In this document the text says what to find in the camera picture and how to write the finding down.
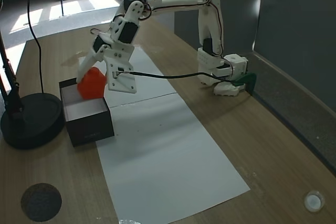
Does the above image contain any orange cube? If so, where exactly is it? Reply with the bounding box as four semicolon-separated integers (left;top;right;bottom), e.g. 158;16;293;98
77;67;107;101

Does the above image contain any dark brown open box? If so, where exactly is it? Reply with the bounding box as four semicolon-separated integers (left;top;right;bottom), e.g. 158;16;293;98
58;77;115;147

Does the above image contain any white paper sheet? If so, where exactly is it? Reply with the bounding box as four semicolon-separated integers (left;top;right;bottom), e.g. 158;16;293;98
96;92;251;221
60;47;177;109

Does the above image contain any black stand with round base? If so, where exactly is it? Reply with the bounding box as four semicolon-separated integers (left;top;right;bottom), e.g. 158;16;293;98
0;31;65;150

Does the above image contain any green table clamp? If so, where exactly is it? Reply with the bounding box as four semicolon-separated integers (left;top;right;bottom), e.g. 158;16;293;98
230;73;257;95

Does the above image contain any round black table grommet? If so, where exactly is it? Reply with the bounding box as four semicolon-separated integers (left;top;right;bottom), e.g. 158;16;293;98
20;183;63;222

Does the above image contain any grey desk partition panel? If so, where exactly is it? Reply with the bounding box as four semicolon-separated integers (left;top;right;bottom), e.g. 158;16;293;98
250;0;336;176

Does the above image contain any small white round cap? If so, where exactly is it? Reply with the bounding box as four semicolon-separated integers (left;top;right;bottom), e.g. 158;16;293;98
303;189;326;213

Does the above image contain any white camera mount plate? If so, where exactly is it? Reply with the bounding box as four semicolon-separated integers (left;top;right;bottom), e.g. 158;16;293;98
107;48;138;94

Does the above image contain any black stand cable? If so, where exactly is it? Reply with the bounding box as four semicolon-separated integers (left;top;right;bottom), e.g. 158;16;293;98
26;0;44;96

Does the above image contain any black camera cable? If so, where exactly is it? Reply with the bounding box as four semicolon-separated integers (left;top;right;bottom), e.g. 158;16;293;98
115;68;237;82

